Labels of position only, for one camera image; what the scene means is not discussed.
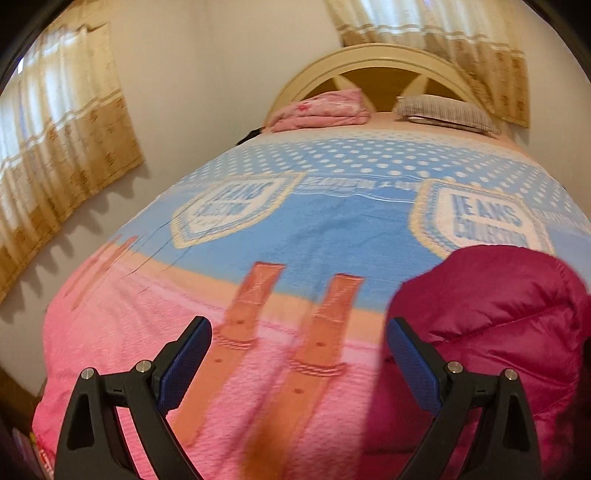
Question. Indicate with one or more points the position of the beige patterned curtain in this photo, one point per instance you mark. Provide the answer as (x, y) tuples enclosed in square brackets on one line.
[(443, 46), (55, 152)]

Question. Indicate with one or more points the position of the cream wooden headboard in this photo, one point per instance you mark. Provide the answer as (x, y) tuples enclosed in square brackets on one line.
[(383, 76)]

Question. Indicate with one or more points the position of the striped pillow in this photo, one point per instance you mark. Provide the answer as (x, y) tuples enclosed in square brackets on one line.
[(445, 113)]

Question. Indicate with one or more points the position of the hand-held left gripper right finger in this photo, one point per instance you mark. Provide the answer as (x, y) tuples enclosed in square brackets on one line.
[(408, 357)]

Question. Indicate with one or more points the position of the pink and blue printed blanket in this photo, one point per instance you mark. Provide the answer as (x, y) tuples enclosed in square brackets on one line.
[(286, 258)]

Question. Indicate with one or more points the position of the magenta puffer jacket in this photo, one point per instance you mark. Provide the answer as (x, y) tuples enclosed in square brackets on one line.
[(498, 350)]

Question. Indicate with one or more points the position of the folded pink quilt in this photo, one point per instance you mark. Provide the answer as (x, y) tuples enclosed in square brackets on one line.
[(323, 110)]

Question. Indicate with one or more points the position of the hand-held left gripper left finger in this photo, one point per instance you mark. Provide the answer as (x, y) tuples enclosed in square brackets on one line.
[(187, 357)]

